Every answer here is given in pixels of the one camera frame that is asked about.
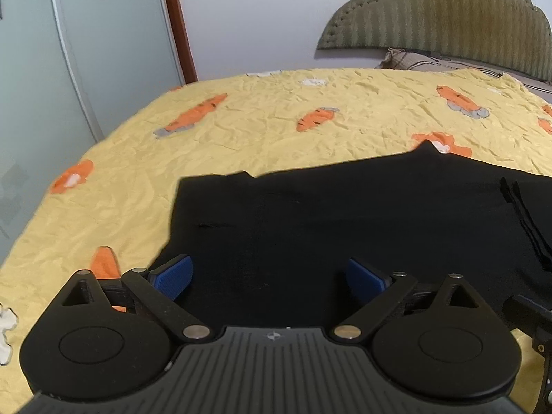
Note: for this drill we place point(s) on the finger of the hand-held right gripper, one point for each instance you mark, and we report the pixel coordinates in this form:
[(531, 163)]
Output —
[(524, 310)]

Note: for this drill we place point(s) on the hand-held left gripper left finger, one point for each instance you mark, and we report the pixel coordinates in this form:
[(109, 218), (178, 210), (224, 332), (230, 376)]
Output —
[(172, 278)]

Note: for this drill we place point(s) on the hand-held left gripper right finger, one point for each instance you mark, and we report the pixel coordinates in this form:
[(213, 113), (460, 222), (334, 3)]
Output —
[(366, 280)]

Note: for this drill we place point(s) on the black pants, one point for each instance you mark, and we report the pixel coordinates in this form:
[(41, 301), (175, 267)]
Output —
[(345, 215)]

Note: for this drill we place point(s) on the yellow carrot print bedsheet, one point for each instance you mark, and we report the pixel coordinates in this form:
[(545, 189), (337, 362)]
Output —
[(276, 125)]

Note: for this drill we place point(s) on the patterned grey pillow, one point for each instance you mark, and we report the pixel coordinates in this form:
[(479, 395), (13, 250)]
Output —
[(414, 60)]

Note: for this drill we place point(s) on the frosted glass flower door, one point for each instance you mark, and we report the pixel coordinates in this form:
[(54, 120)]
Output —
[(64, 73)]

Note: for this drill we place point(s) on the green upholstered headboard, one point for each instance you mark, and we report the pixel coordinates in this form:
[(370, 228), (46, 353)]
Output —
[(440, 13)]

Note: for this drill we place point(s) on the brown wooden door frame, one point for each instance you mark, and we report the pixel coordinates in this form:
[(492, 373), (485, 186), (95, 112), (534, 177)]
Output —
[(179, 26)]

